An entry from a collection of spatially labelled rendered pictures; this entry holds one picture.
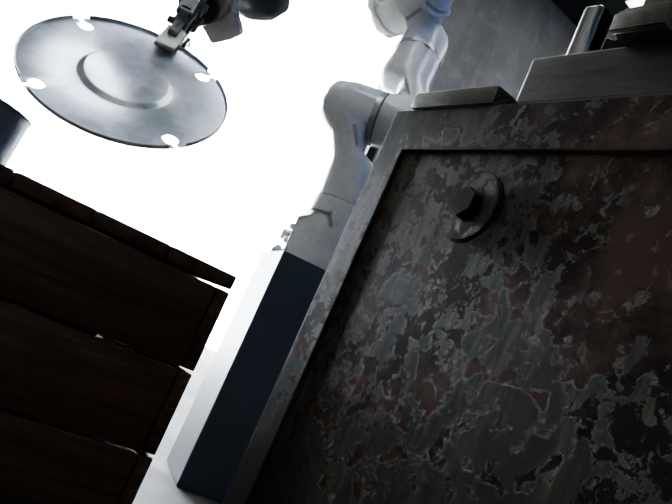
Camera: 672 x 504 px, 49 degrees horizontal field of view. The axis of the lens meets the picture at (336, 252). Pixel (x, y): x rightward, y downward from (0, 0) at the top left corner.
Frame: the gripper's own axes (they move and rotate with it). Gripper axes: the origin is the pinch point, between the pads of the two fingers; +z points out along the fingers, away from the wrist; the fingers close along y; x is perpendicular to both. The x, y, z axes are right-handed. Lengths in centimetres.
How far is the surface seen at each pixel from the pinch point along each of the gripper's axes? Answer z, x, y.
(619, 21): 32, 45, 40
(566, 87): 31, 45, 32
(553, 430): 66, 48, 19
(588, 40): 21, 47, 34
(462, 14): -548, 140, -146
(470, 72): -530, 169, -183
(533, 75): 26, 43, 30
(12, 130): -4.0, -21.9, -31.4
